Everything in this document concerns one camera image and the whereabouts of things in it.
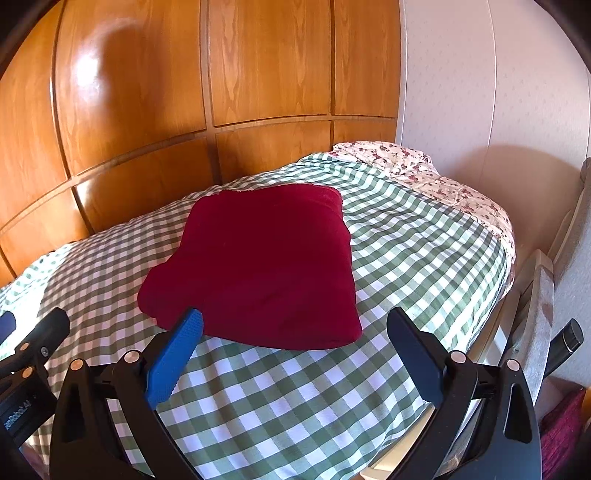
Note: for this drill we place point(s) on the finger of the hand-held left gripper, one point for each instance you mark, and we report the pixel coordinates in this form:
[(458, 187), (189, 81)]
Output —
[(44, 337), (7, 325)]

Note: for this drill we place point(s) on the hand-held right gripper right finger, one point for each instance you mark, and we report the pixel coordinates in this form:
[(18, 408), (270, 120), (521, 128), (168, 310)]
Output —
[(411, 346)]

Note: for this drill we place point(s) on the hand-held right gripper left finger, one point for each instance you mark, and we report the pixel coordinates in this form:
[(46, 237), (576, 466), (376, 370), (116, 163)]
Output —
[(178, 357)]

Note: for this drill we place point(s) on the dark red garment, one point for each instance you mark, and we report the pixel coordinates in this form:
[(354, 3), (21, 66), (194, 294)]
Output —
[(263, 263)]

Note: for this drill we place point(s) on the green checked blanket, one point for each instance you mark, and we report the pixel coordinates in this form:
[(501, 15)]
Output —
[(406, 258)]

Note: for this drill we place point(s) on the white chair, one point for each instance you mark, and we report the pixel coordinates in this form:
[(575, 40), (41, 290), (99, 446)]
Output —
[(538, 300)]

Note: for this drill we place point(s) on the floral bedsheet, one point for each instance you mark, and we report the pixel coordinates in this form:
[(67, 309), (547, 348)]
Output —
[(461, 194)]

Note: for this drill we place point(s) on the dark red cushion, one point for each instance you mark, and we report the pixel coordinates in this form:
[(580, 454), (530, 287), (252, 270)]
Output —
[(563, 424)]

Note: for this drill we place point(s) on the wooden panelled wardrobe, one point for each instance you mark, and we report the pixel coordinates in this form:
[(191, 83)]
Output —
[(161, 92)]

